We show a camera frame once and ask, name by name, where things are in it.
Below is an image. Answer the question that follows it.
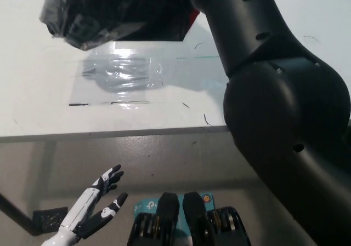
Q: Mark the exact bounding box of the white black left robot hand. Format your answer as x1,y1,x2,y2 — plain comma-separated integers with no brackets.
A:
59,163,129,237

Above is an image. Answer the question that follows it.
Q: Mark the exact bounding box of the black grey plastic bag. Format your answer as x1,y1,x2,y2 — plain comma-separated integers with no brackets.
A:
38,0,201,51

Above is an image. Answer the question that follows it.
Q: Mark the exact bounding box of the black table leg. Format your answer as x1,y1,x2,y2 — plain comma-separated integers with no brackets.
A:
0,192,42,236

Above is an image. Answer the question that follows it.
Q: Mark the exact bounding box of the clear tape patch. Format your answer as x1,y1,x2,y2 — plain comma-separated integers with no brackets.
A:
68,42,165,106

